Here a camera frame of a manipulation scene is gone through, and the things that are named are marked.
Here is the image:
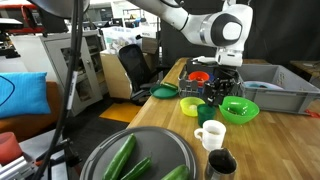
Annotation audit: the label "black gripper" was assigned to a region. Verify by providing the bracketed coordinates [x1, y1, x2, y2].
[203, 66, 242, 107]

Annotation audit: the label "dark green plastic cup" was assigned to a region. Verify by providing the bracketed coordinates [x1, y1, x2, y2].
[196, 103, 217, 128]

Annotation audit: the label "metal cup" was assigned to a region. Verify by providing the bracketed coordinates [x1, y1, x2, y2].
[204, 148, 239, 180]

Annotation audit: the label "red cup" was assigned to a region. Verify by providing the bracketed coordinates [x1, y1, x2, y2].
[0, 131, 24, 166]

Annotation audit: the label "bright green bowl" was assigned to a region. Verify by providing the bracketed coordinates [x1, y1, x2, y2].
[217, 95, 261, 126]

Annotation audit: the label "orange plastic bowl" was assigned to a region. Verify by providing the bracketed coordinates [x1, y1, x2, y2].
[188, 70, 211, 87]

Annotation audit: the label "yellow-green bowl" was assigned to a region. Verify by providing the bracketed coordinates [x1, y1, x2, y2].
[179, 96, 206, 118]

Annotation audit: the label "grey dish rack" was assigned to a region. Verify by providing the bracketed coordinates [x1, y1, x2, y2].
[178, 58, 243, 107]

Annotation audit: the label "white mug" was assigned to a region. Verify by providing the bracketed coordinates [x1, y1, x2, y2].
[193, 119, 228, 152]

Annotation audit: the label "light blue plate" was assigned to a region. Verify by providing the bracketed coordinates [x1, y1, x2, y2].
[243, 80, 285, 92]

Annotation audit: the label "grey plastic bin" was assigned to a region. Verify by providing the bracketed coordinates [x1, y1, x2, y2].
[233, 63, 320, 116]

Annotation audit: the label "dark green plate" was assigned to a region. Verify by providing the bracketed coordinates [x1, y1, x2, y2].
[149, 83, 180, 100]

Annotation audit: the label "grey round tray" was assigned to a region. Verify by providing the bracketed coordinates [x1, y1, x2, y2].
[79, 126, 198, 180]

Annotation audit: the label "long green cucumber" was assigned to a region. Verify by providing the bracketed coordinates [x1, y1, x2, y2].
[102, 133, 138, 180]
[161, 164, 190, 180]

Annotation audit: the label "black office chair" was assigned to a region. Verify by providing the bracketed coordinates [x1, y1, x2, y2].
[118, 43, 168, 105]

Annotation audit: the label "brown cardboard box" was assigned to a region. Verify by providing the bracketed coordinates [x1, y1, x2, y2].
[141, 36, 160, 56]

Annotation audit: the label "black curtain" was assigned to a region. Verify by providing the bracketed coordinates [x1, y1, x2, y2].
[159, 0, 320, 67]

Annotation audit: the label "small red object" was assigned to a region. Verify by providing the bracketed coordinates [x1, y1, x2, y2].
[304, 109, 320, 119]

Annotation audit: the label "yellow floor mat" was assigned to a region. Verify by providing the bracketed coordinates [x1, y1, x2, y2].
[98, 102, 143, 124]

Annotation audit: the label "thin curved green cucumber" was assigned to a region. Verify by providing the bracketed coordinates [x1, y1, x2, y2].
[120, 156, 153, 180]

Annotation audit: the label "white printed box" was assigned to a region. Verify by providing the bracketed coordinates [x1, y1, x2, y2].
[100, 25, 143, 55]

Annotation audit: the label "grey glass-door cabinet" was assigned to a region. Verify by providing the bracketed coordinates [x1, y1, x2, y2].
[39, 30, 105, 118]

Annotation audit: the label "black monitor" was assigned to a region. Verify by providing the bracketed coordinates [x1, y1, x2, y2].
[37, 9, 70, 34]

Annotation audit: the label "grey metal tool cart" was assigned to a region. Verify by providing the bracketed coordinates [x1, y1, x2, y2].
[18, 128, 73, 180]

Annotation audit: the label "orange sofa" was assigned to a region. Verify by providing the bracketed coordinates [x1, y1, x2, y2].
[0, 80, 64, 144]

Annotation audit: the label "blue pillow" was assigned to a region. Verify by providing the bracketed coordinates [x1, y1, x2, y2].
[0, 71, 52, 120]

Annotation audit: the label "aluminium profile bar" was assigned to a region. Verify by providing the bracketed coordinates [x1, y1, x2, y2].
[0, 154, 36, 180]

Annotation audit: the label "red machine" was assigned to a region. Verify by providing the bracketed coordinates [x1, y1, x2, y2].
[0, 3, 40, 35]

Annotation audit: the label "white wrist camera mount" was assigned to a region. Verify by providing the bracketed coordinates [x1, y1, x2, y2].
[192, 55, 218, 65]

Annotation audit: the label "black orange handled pliers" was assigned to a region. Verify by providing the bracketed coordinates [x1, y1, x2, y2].
[34, 137, 83, 169]

